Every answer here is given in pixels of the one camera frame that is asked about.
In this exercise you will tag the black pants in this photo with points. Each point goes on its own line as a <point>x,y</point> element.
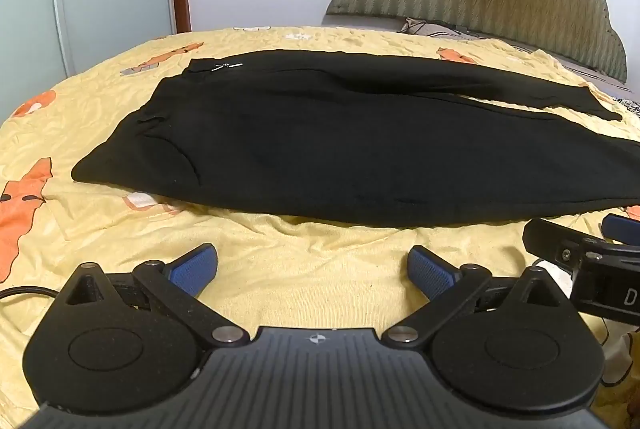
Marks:
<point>330,144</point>

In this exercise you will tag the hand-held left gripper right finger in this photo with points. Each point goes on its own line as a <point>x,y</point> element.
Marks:
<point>429,273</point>

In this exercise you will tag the grey printed pillow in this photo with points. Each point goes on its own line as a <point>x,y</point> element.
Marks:
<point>440,28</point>

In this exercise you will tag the zebra striped cloth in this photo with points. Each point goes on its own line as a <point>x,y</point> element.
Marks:
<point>629,105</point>

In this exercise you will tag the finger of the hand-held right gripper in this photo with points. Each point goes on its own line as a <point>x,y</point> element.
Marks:
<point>622,226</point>
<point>555,241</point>

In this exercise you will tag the yellow printed blanket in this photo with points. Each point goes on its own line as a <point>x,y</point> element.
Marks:
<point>280,259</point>

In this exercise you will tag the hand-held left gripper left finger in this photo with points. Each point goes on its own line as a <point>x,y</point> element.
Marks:
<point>196,270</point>

